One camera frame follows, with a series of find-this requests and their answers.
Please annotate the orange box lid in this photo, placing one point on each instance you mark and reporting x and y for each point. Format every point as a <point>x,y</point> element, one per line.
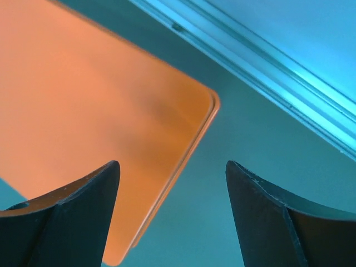
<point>75,96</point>

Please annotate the orange chocolate box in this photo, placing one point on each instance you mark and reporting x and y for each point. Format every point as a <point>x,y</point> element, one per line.
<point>178,178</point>

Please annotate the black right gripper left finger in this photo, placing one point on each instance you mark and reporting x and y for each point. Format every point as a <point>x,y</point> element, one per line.
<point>65,227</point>

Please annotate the aluminium frame profile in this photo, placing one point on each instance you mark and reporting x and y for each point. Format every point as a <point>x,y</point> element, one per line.
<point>318,105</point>

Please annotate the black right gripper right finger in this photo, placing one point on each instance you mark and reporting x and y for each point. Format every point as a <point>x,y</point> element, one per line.
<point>278,228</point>

